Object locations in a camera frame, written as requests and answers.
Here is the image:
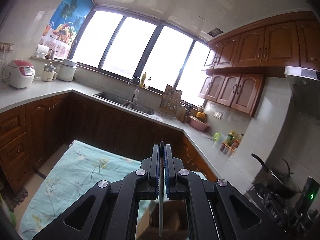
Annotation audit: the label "kitchen sink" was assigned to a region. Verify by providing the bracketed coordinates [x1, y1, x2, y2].
[94, 92, 154, 115]

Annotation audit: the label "wall power socket strip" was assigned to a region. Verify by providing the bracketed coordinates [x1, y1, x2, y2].
[0, 42, 15, 53]

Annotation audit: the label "wooden utensil holder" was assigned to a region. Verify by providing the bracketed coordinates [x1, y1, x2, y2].
[135, 200, 189, 239]

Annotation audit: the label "black wok with handle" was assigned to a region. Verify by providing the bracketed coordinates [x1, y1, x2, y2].
[251, 153, 301, 200]

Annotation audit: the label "upper wooden cabinets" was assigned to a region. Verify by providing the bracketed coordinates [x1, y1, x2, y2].
[199, 11, 319, 116]

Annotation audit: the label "wooden dish rack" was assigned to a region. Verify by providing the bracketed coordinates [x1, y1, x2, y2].
[159, 85, 182, 118]

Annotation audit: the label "tropical fruit poster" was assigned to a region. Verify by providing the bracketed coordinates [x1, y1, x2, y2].
[40, 0, 94, 59]

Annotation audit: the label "red white rice cooker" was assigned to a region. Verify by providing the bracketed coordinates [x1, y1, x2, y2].
[5, 60, 35, 89]

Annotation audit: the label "chrome kitchen faucet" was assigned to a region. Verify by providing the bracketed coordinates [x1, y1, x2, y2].
[127, 76, 140, 104]

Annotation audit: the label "paper towel roll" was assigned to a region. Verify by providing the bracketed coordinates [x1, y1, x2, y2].
[34, 44, 49, 59]

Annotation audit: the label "range hood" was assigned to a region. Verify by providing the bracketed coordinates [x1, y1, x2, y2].
[284, 66, 320, 121]

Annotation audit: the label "spice jar rack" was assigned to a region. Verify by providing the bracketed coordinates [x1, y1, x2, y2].
[220, 131, 244, 157]

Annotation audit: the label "yellow oil bottle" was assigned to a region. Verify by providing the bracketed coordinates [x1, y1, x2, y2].
[140, 72, 146, 87]

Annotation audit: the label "floral teal tablecloth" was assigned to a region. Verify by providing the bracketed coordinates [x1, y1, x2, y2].
[18, 140, 141, 239]

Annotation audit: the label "steel chopstick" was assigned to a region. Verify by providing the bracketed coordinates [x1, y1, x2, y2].
[159, 140, 164, 237]

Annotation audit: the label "knife block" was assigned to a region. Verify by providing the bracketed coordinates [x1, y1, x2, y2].
[183, 103, 193, 122]

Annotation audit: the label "green mug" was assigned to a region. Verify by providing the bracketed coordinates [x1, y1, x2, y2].
[213, 132, 221, 142]

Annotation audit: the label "pink plastic basin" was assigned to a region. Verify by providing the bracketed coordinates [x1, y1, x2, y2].
[190, 116, 209, 131]

